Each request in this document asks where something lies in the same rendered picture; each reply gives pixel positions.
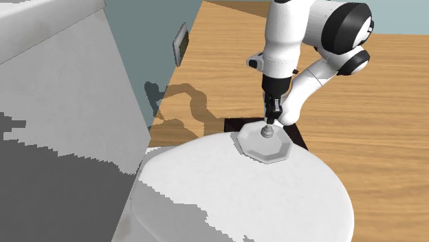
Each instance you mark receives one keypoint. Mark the small grey knob-shaped shaker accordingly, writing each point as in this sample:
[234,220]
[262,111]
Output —
[267,132]

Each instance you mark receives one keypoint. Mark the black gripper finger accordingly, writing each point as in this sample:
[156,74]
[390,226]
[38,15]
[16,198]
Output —
[267,109]
[276,108]

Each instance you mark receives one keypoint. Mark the white toilet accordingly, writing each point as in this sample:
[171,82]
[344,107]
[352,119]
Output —
[234,194]

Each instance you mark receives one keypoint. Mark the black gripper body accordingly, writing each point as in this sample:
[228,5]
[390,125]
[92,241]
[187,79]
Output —
[276,84]

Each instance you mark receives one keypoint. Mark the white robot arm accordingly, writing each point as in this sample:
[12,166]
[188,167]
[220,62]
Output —
[281,37]

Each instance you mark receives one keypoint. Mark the dark robot stand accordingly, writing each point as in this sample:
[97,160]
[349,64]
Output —
[239,124]

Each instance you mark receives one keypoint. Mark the white octagonal plate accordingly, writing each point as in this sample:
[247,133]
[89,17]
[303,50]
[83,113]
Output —
[268,149]

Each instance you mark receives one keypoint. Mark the grey wall vent plate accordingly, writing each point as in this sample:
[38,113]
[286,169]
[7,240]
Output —
[181,44]

